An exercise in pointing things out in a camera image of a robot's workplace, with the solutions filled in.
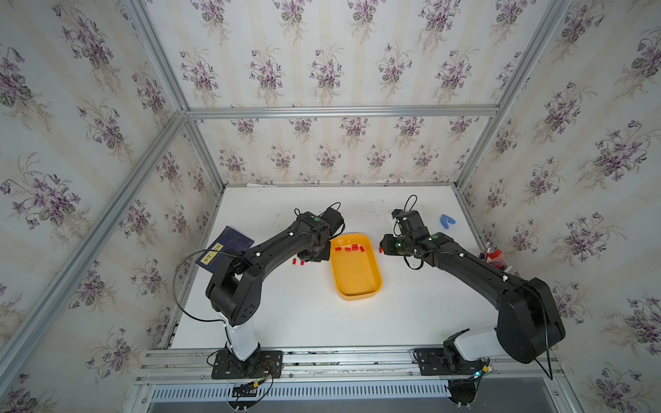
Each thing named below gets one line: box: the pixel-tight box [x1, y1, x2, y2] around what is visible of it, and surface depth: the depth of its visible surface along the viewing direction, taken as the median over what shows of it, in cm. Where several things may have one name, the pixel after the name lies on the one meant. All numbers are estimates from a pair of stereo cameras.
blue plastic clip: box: [439, 214, 457, 230], surface depth 109 cm
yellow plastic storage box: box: [330, 233, 384, 301], surface depth 95 cm
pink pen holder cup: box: [483, 246, 509, 271], surface depth 86 cm
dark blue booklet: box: [195, 225, 255, 273], surface depth 101 cm
